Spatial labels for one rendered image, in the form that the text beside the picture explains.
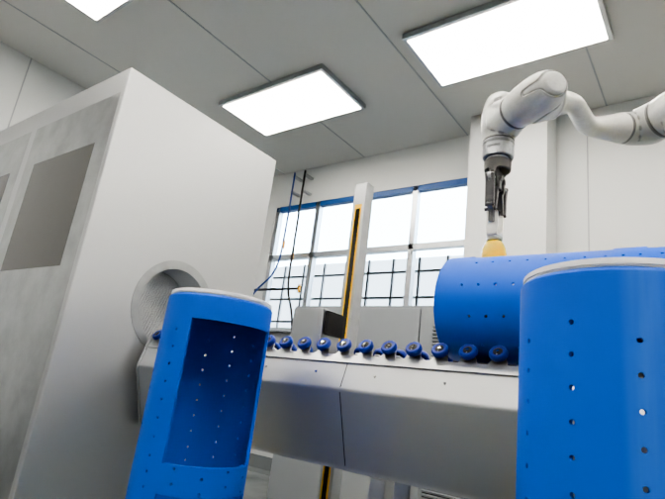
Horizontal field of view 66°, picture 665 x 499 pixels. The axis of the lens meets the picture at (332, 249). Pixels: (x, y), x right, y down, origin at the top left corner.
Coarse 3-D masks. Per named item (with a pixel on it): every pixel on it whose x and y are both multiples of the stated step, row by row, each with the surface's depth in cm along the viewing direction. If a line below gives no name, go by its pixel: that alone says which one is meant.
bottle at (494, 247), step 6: (492, 240) 139; (498, 240) 139; (486, 246) 139; (492, 246) 138; (498, 246) 137; (504, 246) 139; (486, 252) 138; (492, 252) 137; (498, 252) 137; (504, 252) 137
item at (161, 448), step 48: (192, 336) 149; (240, 336) 152; (192, 384) 146; (240, 384) 146; (144, 432) 123; (192, 432) 144; (240, 432) 141; (144, 480) 117; (192, 480) 116; (240, 480) 125
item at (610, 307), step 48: (528, 288) 77; (576, 288) 68; (624, 288) 65; (528, 336) 74; (576, 336) 67; (624, 336) 63; (528, 384) 72; (576, 384) 65; (624, 384) 62; (528, 432) 70; (576, 432) 63; (624, 432) 60; (528, 480) 68; (576, 480) 62; (624, 480) 59
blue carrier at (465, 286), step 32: (512, 256) 128; (544, 256) 123; (576, 256) 118; (608, 256) 113; (640, 256) 109; (448, 288) 129; (480, 288) 124; (512, 288) 120; (448, 320) 128; (480, 320) 123; (512, 320) 119; (448, 352) 133; (480, 352) 127; (512, 352) 122
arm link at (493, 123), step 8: (496, 96) 149; (504, 96) 148; (488, 104) 150; (496, 104) 146; (488, 112) 148; (496, 112) 144; (488, 120) 147; (496, 120) 144; (504, 120) 142; (488, 128) 147; (496, 128) 145; (504, 128) 144; (512, 128) 143; (520, 128) 143; (488, 136) 147; (512, 136) 146
